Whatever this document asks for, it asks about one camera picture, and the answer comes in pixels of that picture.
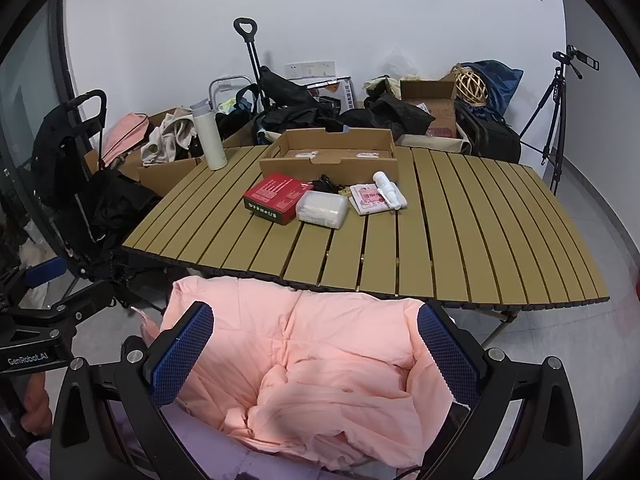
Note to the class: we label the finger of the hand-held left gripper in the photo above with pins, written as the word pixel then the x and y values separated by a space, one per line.
pixel 46 271
pixel 75 310

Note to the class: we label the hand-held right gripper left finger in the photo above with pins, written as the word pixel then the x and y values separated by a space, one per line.
pixel 182 355

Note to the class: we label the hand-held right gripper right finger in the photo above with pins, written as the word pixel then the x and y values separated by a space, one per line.
pixel 447 355

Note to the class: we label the pink packet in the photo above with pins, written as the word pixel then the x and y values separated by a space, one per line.
pixel 367 199

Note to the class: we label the red box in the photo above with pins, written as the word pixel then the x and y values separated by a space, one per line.
pixel 275 195

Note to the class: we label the clear plastic bag package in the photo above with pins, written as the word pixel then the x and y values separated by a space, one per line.
pixel 322 208

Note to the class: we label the shallow cardboard box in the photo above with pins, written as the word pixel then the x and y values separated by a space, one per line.
pixel 330 142

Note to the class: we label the person's left hand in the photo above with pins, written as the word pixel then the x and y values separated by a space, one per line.
pixel 37 405

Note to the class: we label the black stroller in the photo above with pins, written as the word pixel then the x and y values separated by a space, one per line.
pixel 85 200

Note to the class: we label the lilac garment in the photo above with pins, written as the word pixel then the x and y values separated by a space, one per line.
pixel 200 450

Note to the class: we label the pink down jacket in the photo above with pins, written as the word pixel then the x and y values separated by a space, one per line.
pixel 310 360

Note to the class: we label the large cardboard box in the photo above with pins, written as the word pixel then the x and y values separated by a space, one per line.
pixel 165 172

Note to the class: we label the pink bag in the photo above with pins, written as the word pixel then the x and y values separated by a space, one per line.
pixel 125 132

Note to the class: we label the glass door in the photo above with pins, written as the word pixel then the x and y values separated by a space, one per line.
pixel 25 110

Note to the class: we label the beige cloth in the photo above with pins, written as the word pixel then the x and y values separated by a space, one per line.
pixel 165 140

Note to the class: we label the red object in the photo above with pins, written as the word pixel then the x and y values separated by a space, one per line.
pixel 637 290

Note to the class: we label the beige tote bag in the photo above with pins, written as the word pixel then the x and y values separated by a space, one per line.
pixel 435 142

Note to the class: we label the white thermos bottle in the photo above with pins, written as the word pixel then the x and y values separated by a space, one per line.
pixel 210 135

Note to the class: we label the clear printed pouch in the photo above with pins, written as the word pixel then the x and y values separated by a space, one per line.
pixel 366 154

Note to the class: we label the black suitcase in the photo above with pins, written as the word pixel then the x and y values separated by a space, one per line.
pixel 492 137

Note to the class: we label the Hello sticker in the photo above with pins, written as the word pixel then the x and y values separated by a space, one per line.
pixel 301 154

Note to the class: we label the open cardboard box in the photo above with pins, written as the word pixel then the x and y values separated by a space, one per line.
pixel 440 110

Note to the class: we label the black tripod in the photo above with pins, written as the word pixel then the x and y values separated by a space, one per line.
pixel 557 110

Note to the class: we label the woven rattan ball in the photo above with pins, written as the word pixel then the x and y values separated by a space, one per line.
pixel 470 85

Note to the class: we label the dark blue bag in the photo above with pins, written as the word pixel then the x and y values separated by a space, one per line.
pixel 500 85

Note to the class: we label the cream cloth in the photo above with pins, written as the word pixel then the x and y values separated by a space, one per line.
pixel 390 85

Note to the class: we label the black clothing pile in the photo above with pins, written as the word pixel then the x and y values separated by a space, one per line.
pixel 320 110

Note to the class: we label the printed carton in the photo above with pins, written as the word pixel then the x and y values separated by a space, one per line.
pixel 332 91

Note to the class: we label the white frame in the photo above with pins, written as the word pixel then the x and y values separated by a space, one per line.
pixel 225 85

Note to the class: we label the white wall sockets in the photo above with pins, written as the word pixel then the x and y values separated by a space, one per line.
pixel 310 68

